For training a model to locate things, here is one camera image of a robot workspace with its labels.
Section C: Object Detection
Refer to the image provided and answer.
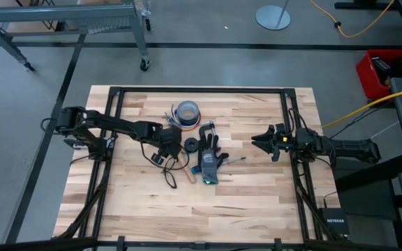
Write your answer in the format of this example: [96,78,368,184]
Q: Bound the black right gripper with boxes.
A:
[251,122,295,163]

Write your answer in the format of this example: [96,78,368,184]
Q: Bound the teal cord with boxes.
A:
[164,110,181,129]

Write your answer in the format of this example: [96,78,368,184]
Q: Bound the black c-clamp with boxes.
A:
[198,120,220,149]

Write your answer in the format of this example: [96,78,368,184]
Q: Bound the black netgear router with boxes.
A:
[318,207,350,236]

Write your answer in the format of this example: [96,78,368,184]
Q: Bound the red plastic bin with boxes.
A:
[356,48,402,100]

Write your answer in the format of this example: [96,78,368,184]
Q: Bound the round metal stand base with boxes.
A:
[255,0,292,31]

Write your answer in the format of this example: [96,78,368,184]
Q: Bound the black device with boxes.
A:
[371,57,393,86]

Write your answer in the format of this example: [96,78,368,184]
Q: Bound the clear plastic bag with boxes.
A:
[133,0,152,18]

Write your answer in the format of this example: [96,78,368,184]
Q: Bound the grey metal workbench wooden top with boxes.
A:
[0,0,152,73]

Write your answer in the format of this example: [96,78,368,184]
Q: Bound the grey duct tape roll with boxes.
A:
[175,100,201,127]

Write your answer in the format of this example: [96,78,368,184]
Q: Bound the clear safety glasses black frame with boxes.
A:
[161,157,179,190]

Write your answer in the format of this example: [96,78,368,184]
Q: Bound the yellow hanging cable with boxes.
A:
[322,84,402,129]

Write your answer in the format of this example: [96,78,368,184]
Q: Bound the yellow floor cable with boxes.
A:
[308,0,396,39]

